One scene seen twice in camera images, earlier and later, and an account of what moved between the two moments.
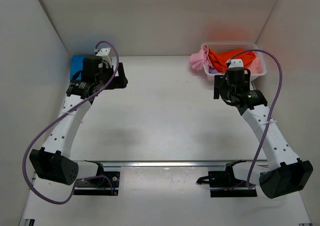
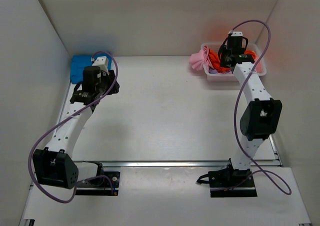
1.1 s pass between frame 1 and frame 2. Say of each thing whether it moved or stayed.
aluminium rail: stayed
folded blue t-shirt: stayed
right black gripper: moved
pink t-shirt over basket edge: stayed
